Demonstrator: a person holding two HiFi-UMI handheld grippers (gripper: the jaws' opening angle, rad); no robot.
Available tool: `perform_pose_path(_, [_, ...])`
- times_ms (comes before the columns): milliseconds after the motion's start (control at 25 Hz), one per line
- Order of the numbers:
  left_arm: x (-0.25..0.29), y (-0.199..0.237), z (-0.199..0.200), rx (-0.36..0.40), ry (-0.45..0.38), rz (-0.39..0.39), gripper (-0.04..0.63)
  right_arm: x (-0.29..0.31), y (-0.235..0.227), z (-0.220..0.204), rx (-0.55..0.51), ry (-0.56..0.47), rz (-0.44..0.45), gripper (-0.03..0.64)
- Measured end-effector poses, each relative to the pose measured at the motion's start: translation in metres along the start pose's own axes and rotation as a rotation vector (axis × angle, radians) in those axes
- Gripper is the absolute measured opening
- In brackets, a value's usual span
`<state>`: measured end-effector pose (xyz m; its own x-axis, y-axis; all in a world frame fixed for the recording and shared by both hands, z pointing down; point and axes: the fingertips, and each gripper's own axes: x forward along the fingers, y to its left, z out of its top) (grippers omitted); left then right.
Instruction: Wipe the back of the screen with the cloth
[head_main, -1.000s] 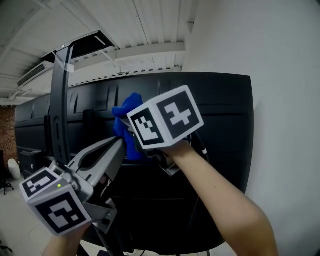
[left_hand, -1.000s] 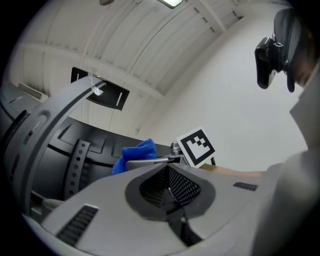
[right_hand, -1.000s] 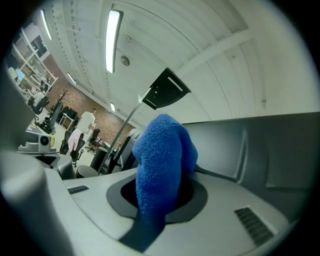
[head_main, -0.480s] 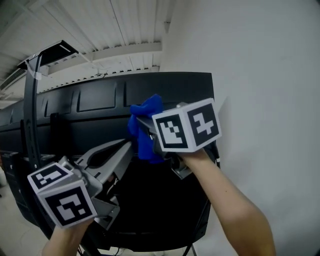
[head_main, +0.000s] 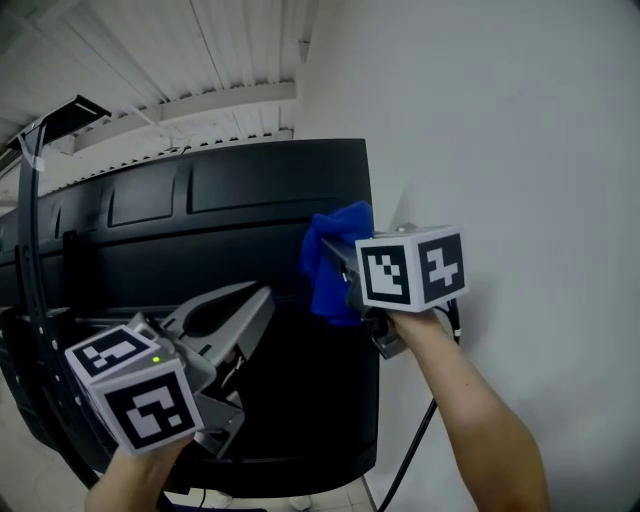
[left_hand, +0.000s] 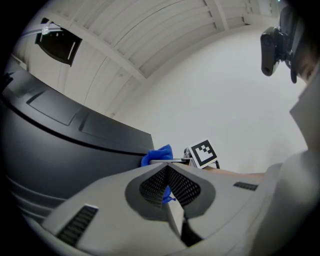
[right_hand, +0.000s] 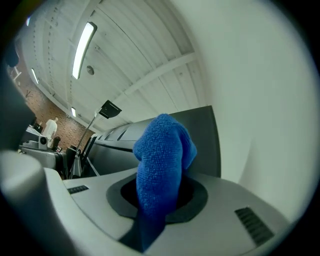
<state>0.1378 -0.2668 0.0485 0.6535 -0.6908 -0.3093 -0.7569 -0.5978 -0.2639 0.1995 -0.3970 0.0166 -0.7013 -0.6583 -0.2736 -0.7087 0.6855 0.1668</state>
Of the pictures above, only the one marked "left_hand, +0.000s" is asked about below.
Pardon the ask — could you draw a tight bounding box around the black head-mounted camera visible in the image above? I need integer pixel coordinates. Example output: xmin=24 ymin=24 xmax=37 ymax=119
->
xmin=259 ymin=4 xmax=306 ymax=84

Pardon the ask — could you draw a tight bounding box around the blue cloth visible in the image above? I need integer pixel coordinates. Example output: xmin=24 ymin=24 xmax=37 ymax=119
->
xmin=141 ymin=144 xmax=177 ymax=205

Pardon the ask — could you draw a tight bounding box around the person's right forearm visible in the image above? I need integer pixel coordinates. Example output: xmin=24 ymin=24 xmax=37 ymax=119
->
xmin=202 ymin=165 xmax=266 ymax=184

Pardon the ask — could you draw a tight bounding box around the black ceiling panel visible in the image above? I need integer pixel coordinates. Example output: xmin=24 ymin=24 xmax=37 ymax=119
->
xmin=34 ymin=17 xmax=83 ymax=68

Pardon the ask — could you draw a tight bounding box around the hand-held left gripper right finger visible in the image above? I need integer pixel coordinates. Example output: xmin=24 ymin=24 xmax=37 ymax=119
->
xmin=167 ymin=161 xmax=266 ymax=240

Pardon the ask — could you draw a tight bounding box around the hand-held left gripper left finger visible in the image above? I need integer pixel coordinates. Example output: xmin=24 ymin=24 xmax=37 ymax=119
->
xmin=41 ymin=162 xmax=189 ymax=256

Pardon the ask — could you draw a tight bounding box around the black screen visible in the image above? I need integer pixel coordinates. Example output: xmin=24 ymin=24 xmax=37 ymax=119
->
xmin=0 ymin=66 xmax=155 ymax=226

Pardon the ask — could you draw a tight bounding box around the person's face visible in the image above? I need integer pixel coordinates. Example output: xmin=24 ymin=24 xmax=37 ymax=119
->
xmin=296 ymin=56 xmax=320 ymax=85

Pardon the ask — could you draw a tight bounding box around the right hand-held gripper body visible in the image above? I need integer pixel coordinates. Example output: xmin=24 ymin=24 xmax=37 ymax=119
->
xmin=183 ymin=137 xmax=221 ymax=171

